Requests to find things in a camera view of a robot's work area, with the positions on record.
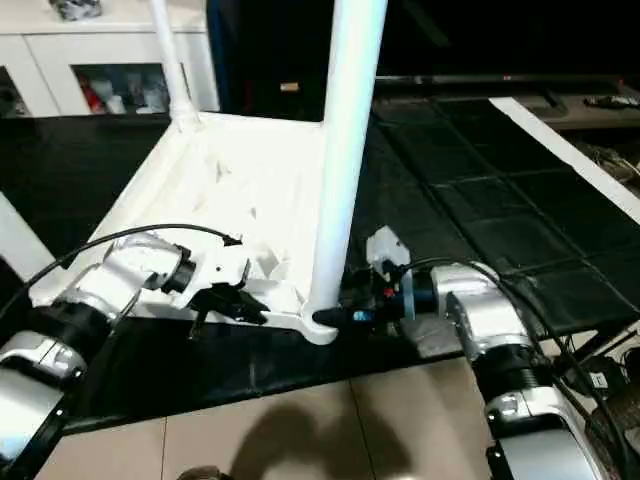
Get silver metal rail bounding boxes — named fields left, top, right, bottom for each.
left=373, top=72, right=627, bottom=86

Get black box gold label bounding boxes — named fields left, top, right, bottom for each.
left=208, top=0, right=337, bottom=125

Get dark rounded foot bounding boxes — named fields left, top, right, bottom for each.
left=176, top=465, right=227, bottom=480

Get white flat board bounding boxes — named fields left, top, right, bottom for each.
left=488, top=96, right=640, bottom=225

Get white cabinet glass doors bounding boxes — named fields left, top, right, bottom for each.
left=0, top=14, right=222, bottom=118

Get small black flat gadget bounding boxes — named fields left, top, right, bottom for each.
left=582, top=92, right=640, bottom=110

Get black mat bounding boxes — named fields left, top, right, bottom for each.
left=0, top=97, right=640, bottom=434

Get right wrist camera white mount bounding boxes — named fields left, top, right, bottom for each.
left=365, top=224, right=418, bottom=322

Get black left camera cable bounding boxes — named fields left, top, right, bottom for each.
left=0, top=224, right=245, bottom=322

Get short black bar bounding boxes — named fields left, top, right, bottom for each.
left=541, top=87, right=570, bottom=110

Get speckled ornament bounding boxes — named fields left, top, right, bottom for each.
left=48, top=0, right=105, bottom=23

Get grey floor box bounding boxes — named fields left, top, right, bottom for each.
left=573, top=356, right=627, bottom=397

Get black stand leg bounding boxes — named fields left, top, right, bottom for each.
left=558, top=331, right=640, bottom=372

